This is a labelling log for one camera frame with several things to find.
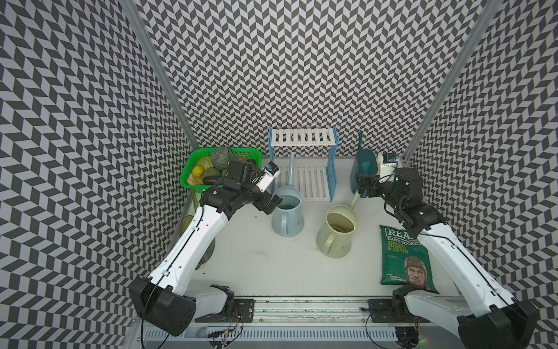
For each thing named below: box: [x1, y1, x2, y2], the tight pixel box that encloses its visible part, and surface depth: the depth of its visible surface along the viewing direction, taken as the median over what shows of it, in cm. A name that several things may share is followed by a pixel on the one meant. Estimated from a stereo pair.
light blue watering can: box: [271, 151, 306, 238], surface depth 83 cm
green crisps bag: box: [379, 224, 440, 294], surface depth 80 cm
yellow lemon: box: [191, 165, 205, 177], surface depth 104 cm
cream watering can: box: [316, 190, 361, 259], surface depth 76 cm
